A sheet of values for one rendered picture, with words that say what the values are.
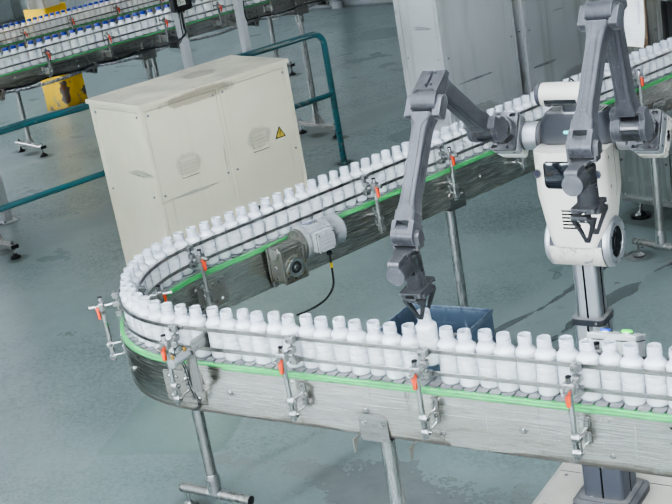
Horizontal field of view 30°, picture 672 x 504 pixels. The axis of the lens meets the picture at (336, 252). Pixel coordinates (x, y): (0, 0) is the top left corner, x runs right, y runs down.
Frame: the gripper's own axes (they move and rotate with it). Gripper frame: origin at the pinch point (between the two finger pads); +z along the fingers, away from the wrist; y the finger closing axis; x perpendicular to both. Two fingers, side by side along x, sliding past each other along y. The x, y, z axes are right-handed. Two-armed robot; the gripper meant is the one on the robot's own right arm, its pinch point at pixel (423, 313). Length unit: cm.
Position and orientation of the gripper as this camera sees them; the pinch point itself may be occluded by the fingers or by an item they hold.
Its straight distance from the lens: 351.0
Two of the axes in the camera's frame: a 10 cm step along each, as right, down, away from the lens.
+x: 8.4, 0.4, -5.4
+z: 2.2, 8.8, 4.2
